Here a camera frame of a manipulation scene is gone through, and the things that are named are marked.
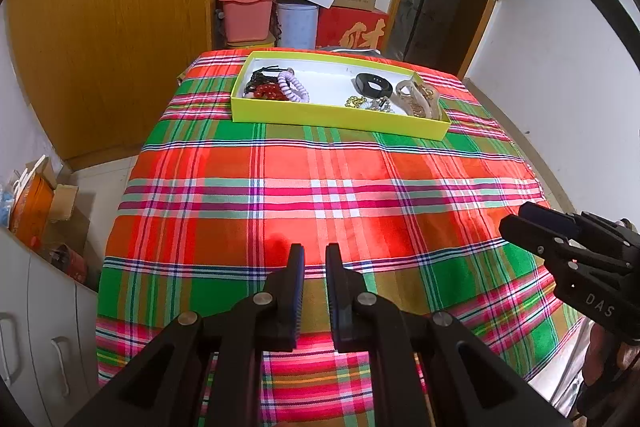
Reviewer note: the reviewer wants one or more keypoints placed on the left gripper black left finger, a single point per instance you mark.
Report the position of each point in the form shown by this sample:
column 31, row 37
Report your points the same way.
column 206, row 370

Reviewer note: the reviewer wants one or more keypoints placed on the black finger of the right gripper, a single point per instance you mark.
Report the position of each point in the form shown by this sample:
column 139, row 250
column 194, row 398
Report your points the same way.
column 568, row 224
column 596, row 249

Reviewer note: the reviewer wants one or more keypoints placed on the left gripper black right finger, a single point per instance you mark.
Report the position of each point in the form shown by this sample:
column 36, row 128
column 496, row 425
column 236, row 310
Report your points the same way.
column 426, row 370

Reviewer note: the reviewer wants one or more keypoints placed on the beige claw hair clip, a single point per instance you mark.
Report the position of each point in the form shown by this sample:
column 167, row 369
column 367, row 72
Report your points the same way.
column 418, row 99

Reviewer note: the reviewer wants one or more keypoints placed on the black hair band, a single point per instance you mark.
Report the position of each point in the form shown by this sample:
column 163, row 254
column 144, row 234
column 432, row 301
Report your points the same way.
column 373, row 86

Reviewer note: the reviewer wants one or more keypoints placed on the black hair tie pink charm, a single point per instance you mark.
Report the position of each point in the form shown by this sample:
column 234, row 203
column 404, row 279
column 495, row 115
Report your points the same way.
column 267, row 74

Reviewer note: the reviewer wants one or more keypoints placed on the person right hand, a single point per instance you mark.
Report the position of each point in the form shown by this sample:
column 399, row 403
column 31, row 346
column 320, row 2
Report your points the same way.
column 611, row 377

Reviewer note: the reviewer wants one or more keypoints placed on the white cabinet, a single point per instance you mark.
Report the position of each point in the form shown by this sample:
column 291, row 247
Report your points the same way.
column 48, row 353

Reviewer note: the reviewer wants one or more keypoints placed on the plaid tablecloth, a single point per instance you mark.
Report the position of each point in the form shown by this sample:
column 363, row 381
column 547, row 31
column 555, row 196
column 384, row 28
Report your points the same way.
column 212, row 206

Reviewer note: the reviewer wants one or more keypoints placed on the yellow-green tray box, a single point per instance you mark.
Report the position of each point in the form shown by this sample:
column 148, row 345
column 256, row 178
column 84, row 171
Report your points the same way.
column 330, row 80

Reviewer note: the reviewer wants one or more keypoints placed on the orange bag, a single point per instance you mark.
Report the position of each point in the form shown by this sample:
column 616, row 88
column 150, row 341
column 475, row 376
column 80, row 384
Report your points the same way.
column 32, row 200

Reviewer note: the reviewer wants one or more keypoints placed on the grey quilted cushion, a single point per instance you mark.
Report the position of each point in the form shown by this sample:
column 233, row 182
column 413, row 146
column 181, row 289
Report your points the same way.
column 362, row 52

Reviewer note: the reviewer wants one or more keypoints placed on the red gift box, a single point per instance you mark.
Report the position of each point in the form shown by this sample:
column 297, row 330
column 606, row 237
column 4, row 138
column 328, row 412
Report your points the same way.
column 351, row 28

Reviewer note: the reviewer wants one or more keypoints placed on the light blue bucket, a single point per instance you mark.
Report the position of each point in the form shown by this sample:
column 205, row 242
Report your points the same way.
column 297, row 25

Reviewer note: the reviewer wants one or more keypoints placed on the pink plastic bin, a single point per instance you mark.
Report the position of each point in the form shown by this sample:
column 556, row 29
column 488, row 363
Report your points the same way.
column 246, row 20

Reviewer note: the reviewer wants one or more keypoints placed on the wooden wardrobe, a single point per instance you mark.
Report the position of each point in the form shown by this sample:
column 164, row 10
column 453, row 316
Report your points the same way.
column 100, row 73

